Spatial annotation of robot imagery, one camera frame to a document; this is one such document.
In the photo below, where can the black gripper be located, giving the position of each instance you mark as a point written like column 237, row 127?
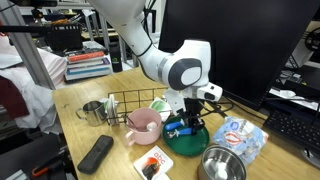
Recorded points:
column 193, row 108

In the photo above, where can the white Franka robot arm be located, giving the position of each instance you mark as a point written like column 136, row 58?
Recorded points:
column 133, row 23

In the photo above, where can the pink cup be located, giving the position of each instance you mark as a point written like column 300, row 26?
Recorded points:
column 143, row 136

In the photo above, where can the green plate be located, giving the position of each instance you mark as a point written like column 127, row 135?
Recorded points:
column 186, row 145

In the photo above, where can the stainless steel bowl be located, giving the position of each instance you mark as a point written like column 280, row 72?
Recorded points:
column 206, row 160

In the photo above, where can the green and white card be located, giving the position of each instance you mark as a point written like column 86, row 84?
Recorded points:
column 160, row 106

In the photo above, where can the blue white snack bag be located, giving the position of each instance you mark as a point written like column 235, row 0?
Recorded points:
column 240, row 136

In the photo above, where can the white abc card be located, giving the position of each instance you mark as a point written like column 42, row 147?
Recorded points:
column 156, row 158

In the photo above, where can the white card orange picture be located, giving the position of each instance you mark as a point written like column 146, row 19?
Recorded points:
column 162, row 177

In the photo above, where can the large black monitor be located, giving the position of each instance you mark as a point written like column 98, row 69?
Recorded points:
column 240, row 43

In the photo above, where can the white paper sheet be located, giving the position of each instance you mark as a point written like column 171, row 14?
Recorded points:
column 286, row 94

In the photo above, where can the black keyboard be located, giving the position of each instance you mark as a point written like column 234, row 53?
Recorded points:
column 293, row 130

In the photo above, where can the stainless steel pitcher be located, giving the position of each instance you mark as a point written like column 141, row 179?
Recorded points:
column 95, row 115

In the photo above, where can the black bottle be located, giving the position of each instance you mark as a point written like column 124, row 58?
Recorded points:
column 116, row 58

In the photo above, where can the blue book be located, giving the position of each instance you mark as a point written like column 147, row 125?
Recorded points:
column 88, row 73

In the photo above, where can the grey round stand base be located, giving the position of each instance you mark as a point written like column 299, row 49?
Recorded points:
column 313, row 158

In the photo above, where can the white and purple book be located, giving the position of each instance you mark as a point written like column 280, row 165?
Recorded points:
column 88, row 63

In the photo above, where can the orange book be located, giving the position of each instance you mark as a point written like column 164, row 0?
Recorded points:
column 86, row 56

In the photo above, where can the black crate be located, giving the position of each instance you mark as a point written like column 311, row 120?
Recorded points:
column 63, row 38

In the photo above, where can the white cloth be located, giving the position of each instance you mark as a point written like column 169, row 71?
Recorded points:
column 36, row 100

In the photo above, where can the maroon cloth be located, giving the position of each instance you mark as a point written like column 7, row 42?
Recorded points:
column 11, row 96

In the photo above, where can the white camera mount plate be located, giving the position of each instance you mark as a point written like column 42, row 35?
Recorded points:
column 173, row 100

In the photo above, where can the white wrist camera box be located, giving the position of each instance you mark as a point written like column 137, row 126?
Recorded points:
column 210, row 90

